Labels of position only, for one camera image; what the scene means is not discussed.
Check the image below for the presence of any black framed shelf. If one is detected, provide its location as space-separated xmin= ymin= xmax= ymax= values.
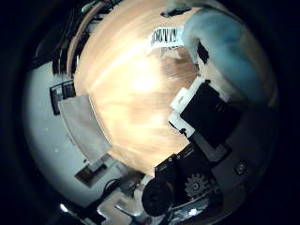
xmin=50 ymin=80 xmax=77 ymax=116

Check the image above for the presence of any light blue cloth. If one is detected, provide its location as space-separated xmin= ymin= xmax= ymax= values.
xmin=181 ymin=8 xmax=270 ymax=106

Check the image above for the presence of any white barcode label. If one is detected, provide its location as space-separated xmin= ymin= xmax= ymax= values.
xmin=149 ymin=26 xmax=185 ymax=49

